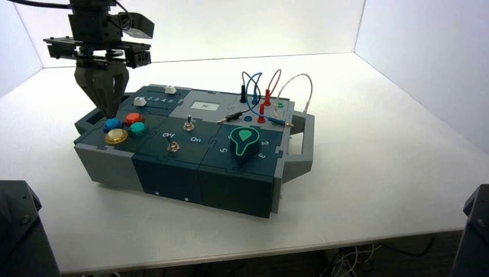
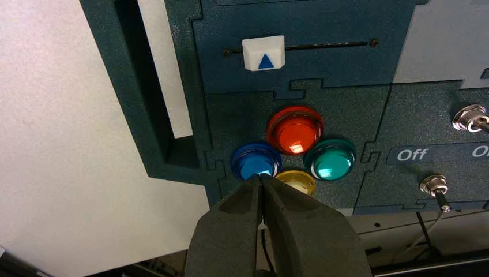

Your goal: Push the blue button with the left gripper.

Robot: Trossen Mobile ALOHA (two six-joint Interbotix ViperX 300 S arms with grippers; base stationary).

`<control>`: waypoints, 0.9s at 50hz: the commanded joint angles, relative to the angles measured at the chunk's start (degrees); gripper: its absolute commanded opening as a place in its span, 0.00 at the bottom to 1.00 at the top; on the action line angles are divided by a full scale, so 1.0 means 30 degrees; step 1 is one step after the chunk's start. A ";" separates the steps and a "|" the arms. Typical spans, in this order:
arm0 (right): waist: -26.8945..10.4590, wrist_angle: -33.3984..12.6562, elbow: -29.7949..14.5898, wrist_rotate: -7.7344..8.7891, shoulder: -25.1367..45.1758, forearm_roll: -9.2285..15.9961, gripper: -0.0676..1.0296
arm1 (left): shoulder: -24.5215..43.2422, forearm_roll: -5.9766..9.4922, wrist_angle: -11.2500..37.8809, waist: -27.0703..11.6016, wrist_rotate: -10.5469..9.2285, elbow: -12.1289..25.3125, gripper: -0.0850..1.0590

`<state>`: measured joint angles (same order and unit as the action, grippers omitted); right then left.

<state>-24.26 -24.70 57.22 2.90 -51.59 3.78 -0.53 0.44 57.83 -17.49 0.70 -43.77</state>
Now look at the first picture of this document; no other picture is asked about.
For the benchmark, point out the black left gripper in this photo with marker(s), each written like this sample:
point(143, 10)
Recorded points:
point(93, 30)

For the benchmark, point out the blue round push button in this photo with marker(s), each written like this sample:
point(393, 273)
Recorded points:
point(114, 125)

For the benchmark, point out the dark green grey task box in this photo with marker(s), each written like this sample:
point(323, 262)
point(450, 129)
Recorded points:
point(229, 183)

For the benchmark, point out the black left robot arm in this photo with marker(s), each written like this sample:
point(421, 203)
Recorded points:
point(93, 7)

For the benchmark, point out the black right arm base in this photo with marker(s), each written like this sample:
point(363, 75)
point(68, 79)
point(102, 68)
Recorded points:
point(473, 248)

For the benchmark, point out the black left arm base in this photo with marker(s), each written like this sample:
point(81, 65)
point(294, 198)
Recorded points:
point(19, 237)

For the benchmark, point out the red round push button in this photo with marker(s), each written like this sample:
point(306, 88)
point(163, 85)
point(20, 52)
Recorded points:
point(133, 118)

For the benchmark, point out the yellow round push button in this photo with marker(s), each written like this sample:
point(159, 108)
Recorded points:
point(116, 135)

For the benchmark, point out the green round push button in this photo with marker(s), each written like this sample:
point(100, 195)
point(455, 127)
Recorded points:
point(138, 129)

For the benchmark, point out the white slider knob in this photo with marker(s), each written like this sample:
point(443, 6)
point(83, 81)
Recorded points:
point(140, 102)
point(170, 90)

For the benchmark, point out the small white display screen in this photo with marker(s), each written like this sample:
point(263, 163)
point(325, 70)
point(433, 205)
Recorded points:
point(205, 106)

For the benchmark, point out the dark rotary knob green pointer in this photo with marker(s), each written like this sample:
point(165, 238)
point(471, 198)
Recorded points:
point(244, 145)

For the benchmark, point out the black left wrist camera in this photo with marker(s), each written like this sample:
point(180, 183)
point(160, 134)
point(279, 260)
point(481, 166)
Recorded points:
point(139, 25)

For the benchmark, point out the metal toggle switch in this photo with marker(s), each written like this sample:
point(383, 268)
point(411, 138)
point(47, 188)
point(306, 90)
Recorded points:
point(188, 126)
point(174, 146)

